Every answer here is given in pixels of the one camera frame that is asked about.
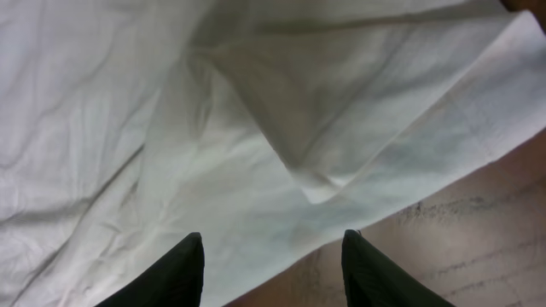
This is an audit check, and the white printed t-shirt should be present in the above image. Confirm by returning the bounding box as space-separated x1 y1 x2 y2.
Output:
1 0 545 306

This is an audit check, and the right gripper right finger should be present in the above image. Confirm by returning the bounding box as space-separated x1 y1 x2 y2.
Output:
341 229 453 307

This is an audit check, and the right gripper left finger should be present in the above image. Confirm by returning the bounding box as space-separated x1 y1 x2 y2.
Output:
96 232 205 307

